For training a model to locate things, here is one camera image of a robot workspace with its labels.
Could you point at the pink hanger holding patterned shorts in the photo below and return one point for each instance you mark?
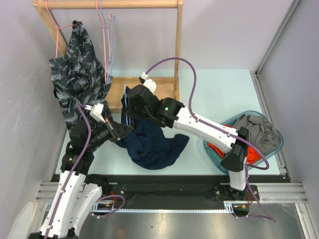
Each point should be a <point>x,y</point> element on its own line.
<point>58,28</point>

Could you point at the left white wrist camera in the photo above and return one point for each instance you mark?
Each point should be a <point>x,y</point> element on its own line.
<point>95,112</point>

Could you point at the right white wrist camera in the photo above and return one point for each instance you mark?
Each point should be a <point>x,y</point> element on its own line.
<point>148,82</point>

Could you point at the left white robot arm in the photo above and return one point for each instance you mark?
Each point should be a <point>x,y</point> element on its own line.
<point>78,191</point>

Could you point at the teal plastic basket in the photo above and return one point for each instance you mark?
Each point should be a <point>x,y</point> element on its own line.
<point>216,159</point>

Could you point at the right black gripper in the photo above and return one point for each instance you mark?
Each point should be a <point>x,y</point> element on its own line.
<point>131,112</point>

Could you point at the orange shorts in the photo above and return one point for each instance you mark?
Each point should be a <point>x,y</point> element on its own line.
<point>252,156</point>

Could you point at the wooden clothes rack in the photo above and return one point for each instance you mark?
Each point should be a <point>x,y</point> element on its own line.
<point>161,87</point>

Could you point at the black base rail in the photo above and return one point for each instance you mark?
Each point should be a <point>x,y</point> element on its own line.
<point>152,193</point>

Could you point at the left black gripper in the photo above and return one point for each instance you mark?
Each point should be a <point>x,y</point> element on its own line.
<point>116,131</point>

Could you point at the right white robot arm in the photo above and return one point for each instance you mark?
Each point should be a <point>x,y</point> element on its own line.
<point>168,112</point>

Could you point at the aluminium frame post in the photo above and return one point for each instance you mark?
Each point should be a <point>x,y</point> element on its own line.
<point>275,40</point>

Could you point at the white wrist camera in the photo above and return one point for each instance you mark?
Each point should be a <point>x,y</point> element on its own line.
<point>95,112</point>
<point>148,82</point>

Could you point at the grey shorts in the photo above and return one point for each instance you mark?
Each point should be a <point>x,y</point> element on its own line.
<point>262,134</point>

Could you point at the dark leaf-pattern shorts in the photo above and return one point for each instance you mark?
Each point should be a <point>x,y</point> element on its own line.
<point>79,77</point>

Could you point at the navy blue shorts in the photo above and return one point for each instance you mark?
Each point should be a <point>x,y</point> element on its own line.
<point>147,145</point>

